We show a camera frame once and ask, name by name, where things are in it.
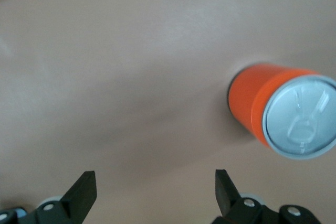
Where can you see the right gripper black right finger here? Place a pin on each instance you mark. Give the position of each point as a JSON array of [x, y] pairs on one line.
[[231, 203]]

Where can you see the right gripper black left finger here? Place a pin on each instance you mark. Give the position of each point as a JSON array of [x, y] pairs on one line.
[[76, 203]]

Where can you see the large orange can, grey lid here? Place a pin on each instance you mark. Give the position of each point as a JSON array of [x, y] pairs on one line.
[[249, 95]]

